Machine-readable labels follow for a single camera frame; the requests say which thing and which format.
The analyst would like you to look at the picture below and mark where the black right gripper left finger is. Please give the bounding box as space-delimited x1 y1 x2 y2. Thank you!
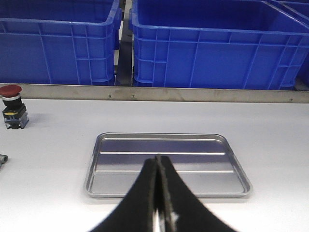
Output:
92 159 157 232

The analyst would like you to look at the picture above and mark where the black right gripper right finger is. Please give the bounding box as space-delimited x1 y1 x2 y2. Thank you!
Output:
155 156 232 232

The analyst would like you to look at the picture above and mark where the silver metal tray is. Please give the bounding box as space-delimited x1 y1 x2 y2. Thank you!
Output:
84 132 253 198

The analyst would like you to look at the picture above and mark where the grey metal clamp block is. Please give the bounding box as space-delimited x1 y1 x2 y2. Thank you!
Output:
0 154 8 167

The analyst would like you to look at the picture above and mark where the red emergency stop button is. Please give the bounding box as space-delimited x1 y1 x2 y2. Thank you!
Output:
0 85 29 129

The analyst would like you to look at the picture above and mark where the blue plastic crate centre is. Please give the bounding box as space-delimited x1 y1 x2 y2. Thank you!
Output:
129 0 309 90

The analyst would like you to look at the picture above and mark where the blue plastic crate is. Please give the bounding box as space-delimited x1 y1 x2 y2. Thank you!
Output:
0 0 122 86
270 0 309 86
129 0 309 90

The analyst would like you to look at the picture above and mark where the blue plastic crate right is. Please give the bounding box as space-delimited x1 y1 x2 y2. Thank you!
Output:
270 0 309 86

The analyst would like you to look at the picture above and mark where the blue plastic crate left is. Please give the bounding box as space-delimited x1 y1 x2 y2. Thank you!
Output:
0 0 122 86

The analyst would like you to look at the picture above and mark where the steel table edge rail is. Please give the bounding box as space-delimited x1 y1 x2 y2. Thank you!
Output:
20 84 309 103

